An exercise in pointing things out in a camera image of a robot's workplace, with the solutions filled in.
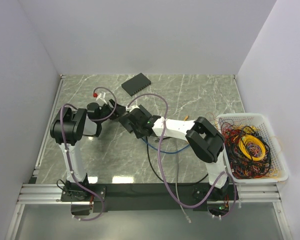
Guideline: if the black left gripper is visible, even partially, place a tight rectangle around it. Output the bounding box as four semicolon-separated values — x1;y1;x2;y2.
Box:
98;99;127;124

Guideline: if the black network switch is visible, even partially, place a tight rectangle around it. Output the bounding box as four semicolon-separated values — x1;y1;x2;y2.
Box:
118;113;134;134

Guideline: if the black ethernet cable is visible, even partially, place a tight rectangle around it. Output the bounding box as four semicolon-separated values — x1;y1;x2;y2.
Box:
146;136;210;185

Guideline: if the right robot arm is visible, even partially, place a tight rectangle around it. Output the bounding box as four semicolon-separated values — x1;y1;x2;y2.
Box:
125;105;229;200

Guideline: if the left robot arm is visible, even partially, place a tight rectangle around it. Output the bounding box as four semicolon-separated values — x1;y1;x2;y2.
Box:
50;99;126;201

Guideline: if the white plastic basket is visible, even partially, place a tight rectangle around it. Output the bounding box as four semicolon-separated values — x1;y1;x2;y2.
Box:
215;113;289;184

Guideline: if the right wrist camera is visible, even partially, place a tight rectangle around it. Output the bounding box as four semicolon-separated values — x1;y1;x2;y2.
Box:
125;105;139;113

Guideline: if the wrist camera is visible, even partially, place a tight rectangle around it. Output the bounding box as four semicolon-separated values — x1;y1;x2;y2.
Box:
125;105;139;113
93;91;107;105

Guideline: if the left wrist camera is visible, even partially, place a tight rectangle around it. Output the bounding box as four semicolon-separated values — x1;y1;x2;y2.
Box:
93;91;107;105

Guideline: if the dark network switch far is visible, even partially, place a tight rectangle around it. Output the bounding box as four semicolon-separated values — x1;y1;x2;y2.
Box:
121;73;152;97

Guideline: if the blue ethernet cable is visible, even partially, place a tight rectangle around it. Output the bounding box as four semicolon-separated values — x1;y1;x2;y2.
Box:
141;137;191;154

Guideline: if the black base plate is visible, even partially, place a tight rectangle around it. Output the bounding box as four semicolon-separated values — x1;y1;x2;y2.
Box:
60;182;239;213

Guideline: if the grey ethernet cable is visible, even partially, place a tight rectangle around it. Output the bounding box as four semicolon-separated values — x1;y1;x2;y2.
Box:
175;136;192;225

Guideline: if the tangled wire bundle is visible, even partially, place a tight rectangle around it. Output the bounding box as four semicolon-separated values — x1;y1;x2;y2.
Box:
218;118;282;181

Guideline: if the aluminium rail frame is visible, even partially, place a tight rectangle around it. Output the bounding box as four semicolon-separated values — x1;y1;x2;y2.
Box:
5;74;293;240

